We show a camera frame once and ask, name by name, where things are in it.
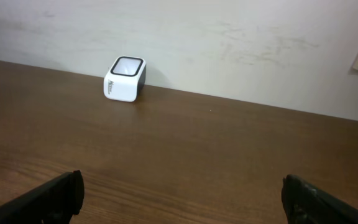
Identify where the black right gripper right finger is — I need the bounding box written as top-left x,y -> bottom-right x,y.
281,174 -> 358,224

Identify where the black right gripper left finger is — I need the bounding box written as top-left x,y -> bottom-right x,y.
0,170 -> 85,223

